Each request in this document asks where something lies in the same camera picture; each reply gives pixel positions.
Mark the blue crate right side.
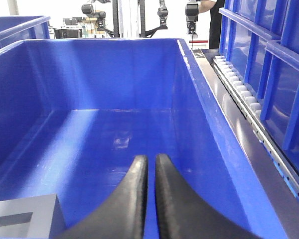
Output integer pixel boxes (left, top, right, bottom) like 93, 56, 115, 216
219, 0, 299, 174

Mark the large empty blue bin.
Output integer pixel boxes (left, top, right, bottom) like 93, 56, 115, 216
0, 15, 50, 49

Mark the gray hollow cube base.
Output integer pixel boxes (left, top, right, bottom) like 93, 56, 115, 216
0, 194, 66, 239

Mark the blue target bin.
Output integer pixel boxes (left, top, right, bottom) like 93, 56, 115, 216
0, 39, 287, 239

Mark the person in black apron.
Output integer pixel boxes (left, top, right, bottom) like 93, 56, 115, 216
199, 0, 225, 49

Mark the white roller track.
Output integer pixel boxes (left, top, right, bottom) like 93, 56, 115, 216
212, 55, 299, 198

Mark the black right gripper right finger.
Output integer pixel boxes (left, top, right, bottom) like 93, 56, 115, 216
155, 153, 257, 239

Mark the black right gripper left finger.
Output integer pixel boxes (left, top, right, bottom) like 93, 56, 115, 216
57, 155, 148, 239

